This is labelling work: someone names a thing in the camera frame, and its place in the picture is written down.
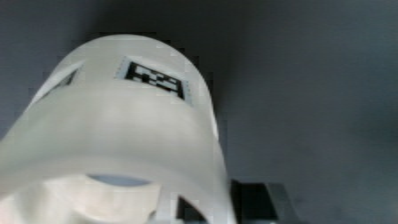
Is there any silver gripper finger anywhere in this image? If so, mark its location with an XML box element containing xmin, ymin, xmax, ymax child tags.
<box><xmin>262</xmin><ymin>183</ymin><xmax>303</xmax><ymax>224</ymax></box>

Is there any white lamp shade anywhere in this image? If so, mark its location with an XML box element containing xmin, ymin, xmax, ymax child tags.
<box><xmin>0</xmin><ymin>35</ymin><xmax>237</xmax><ymax>224</ymax></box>

